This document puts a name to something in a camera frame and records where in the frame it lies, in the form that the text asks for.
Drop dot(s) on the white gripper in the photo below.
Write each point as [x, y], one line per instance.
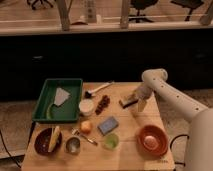
[142, 92]

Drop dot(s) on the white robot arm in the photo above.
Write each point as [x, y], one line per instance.
[199, 147]

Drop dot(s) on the green plastic cup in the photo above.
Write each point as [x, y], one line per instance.
[111, 141]

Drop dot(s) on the small metal cup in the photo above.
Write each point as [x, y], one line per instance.
[73, 146]

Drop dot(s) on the red plastic bowl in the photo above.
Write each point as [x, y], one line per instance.
[159, 134]

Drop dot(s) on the blue sponge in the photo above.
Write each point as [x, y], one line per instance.
[108, 125]

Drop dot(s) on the egg in red bowl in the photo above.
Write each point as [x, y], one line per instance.
[150, 142]

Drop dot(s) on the white round container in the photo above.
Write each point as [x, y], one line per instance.
[86, 107]

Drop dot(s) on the orange fruit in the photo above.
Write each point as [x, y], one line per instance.
[86, 126]

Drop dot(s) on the metal spoon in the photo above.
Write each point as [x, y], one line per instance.
[78, 133]

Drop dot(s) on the green plastic tray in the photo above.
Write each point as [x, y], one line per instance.
[69, 110]

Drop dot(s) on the grey cloth piece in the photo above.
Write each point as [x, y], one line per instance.
[61, 96]

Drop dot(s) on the green banana in tray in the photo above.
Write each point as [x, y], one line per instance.
[49, 111]

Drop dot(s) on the black office chair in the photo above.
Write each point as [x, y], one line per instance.
[141, 5]
[32, 3]

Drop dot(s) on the dark brown bowl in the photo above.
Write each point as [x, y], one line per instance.
[42, 141]

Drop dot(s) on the black office chair left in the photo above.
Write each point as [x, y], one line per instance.
[32, 3]

